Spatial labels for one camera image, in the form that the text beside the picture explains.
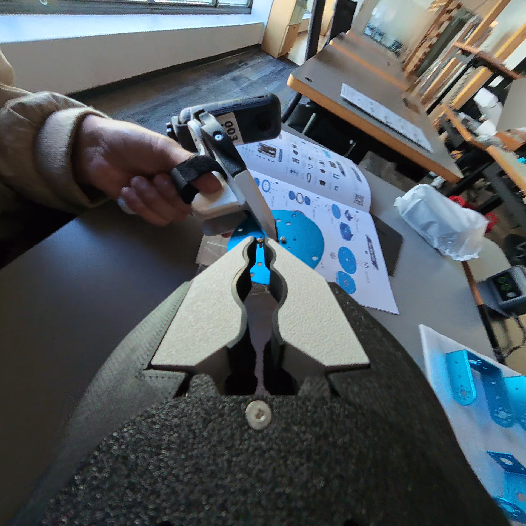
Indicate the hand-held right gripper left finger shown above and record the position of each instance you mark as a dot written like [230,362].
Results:
[197,328]

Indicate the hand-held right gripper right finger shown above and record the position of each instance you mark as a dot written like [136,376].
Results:
[320,328]

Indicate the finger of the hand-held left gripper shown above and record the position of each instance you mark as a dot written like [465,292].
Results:
[222,225]
[254,201]

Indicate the blue round metal plate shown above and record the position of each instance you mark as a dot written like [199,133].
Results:
[300,238]

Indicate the person's left forearm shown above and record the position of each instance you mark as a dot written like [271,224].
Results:
[41,139]

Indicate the wood-edged grey desk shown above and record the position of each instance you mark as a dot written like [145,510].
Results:
[328,74]

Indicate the person's left hand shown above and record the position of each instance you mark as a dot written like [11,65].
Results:
[123,156]

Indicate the assembly guide paper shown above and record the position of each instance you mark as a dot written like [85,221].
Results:
[328,193]

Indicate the black metal plate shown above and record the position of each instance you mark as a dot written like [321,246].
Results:
[390,246]

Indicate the printed paper sheet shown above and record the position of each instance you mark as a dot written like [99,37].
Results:
[382,115]

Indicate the white plastic wrapped package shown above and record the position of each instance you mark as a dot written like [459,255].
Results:
[439,222]

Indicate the white foam sheet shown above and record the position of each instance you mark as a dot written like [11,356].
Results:
[452,431]

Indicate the grey portable power station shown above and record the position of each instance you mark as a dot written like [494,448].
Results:
[505,287]

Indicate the large blue U bracket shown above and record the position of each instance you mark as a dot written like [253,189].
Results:
[460,378]
[517,398]
[493,390]

